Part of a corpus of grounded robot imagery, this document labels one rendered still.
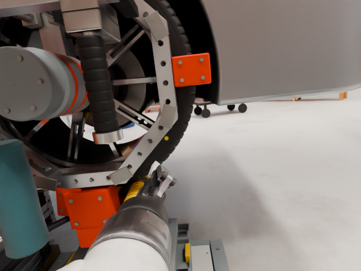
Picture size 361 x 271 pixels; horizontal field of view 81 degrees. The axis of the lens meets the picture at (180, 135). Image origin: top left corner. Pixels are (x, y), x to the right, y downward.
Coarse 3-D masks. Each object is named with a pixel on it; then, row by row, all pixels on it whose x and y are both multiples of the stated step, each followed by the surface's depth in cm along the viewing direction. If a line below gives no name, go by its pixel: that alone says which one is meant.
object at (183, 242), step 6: (180, 228) 102; (186, 228) 102; (180, 234) 93; (186, 234) 93; (180, 240) 92; (186, 240) 92; (180, 246) 91; (186, 246) 86; (180, 252) 88; (186, 252) 83; (180, 258) 85; (186, 258) 81; (66, 264) 84; (180, 264) 82; (186, 264) 82; (180, 270) 75; (186, 270) 75
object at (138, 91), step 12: (108, 48) 73; (120, 48) 73; (120, 60) 74; (132, 60) 74; (120, 72) 75; (132, 72) 75; (144, 72) 75; (132, 84) 76; (144, 84) 75; (120, 96) 76; (132, 96) 76; (144, 96) 76; (120, 108) 78; (120, 120) 79
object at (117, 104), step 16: (0, 32) 56; (16, 32) 60; (32, 32) 65; (128, 32) 57; (144, 32) 57; (112, 48) 58; (128, 48) 58; (112, 64) 60; (112, 80) 60; (128, 80) 60; (144, 80) 60; (80, 112) 63; (160, 112) 60; (16, 128) 62; (32, 128) 68; (48, 128) 75; (64, 128) 82; (80, 128) 64; (144, 128) 64; (32, 144) 64; (48, 144) 69; (64, 144) 74; (80, 144) 66; (96, 144) 84; (112, 144) 65; (128, 144) 81; (64, 160) 65; (80, 160) 67; (96, 160) 68; (112, 160) 64
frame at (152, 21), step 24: (144, 24) 47; (168, 48) 48; (168, 72) 50; (168, 96) 51; (168, 120) 52; (144, 144) 54; (48, 168) 60; (72, 168) 61; (96, 168) 60; (120, 168) 55
